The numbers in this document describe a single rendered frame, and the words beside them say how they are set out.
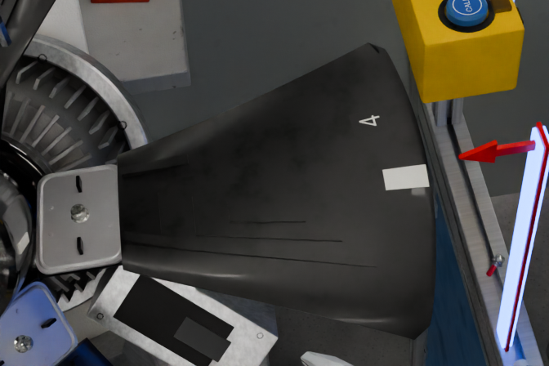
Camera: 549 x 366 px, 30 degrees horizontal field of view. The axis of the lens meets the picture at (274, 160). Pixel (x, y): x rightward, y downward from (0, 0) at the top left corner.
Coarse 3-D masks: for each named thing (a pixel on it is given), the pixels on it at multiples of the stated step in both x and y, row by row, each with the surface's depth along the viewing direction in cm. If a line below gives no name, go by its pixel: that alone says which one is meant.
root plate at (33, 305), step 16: (32, 288) 79; (16, 304) 78; (32, 304) 79; (48, 304) 80; (0, 320) 77; (16, 320) 78; (32, 320) 79; (64, 320) 81; (0, 336) 77; (16, 336) 78; (32, 336) 79; (48, 336) 80; (64, 336) 81; (0, 352) 77; (16, 352) 78; (32, 352) 79; (48, 352) 80; (64, 352) 81
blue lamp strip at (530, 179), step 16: (528, 160) 79; (528, 176) 80; (528, 192) 81; (528, 208) 82; (528, 224) 83; (512, 240) 89; (512, 256) 90; (512, 272) 91; (512, 288) 92; (512, 304) 94
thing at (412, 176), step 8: (392, 168) 75; (400, 168) 75; (408, 168) 75; (416, 168) 75; (424, 168) 75; (384, 176) 75; (392, 176) 75; (400, 176) 75; (408, 176) 75; (416, 176) 75; (424, 176) 75; (392, 184) 75; (400, 184) 75; (408, 184) 75; (416, 184) 75; (424, 184) 75
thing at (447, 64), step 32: (416, 0) 102; (512, 0) 101; (416, 32) 101; (448, 32) 99; (480, 32) 99; (512, 32) 99; (416, 64) 105; (448, 64) 101; (480, 64) 101; (512, 64) 102; (448, 96) 105
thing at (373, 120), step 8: (360, 112) 77; (368, 112) 77; (376, 112) 77; (384, 112) 77; (352, 120) 77; (360, 120) 77; (368, 120) 77; (376, 120) 77; (384, 120) 77; (360, 128) 77; (368, 128) 77; (376, 128) 76; (384, 128) 76
